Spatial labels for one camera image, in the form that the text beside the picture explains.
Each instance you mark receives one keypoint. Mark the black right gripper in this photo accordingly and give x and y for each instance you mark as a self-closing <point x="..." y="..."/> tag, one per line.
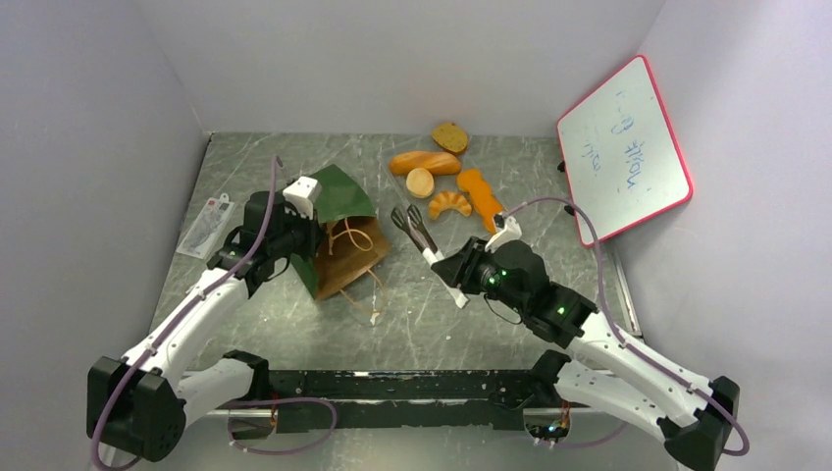
<point x="463" y="268"/>

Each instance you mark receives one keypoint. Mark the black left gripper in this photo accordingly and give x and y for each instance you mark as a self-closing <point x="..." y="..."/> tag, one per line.
<point x="313" y="232"/>

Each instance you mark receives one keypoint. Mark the green paper bag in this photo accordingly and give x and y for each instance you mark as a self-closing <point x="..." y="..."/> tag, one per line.
<point x="353" y="243"/>

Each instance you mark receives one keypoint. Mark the metal tongs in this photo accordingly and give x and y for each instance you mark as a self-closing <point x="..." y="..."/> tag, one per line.
<point x="410" y="222"/>

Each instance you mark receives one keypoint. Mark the striped fake croissant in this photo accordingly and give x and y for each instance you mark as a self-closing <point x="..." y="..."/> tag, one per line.
<point x="449" y="200"/>

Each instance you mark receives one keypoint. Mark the round pale fake bun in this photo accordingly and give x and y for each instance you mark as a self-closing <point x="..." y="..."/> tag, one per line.
<point x="420" y="183"/>

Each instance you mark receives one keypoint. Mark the brown fake bread loaf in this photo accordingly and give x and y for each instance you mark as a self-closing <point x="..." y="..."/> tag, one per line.
<point x="435" y="162"/>

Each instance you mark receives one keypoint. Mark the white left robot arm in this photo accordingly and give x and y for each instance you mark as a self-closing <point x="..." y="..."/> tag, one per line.
<point x="142" y="401"/>

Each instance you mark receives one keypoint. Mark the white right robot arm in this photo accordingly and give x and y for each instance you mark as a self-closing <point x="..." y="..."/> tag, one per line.
<point x="596" y="363"/>

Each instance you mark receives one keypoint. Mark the clear packaged tool card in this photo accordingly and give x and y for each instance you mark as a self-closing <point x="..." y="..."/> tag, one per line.
<point x="209" y="225"/>

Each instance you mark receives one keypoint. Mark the red framed whiteboard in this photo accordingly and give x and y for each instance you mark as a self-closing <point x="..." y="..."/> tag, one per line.
<point x="622" y="159"/>

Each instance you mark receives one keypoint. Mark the aluminium frame rail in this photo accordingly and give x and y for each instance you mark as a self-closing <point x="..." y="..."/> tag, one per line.
<point x="143" y="401"/>

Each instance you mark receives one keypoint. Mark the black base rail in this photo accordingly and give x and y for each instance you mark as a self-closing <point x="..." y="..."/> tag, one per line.
<point x="301" y="401"/>

